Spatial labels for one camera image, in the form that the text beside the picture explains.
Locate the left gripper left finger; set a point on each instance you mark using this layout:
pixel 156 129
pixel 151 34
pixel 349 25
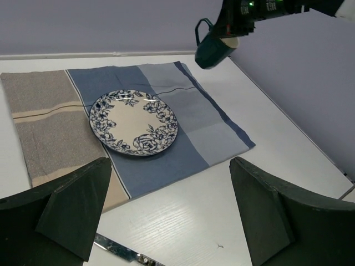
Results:
pixel 55 223

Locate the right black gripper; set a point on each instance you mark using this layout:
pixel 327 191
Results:
pixel 238 18

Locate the aluminium table edge rail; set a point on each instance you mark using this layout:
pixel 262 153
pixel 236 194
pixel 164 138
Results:
pixel 91 55

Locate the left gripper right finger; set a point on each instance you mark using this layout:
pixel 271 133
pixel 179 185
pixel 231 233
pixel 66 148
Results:
pixel 285 224

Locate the steel table knife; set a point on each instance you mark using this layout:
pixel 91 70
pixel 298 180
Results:
pixel 122 251

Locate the dark green mug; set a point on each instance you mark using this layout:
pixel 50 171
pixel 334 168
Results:
pixel 212 51

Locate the blue beige checked cloth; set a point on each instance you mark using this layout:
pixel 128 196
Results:
pixel 50 110

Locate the blue floral ceramic plate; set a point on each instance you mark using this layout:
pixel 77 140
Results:
pixel 133 122

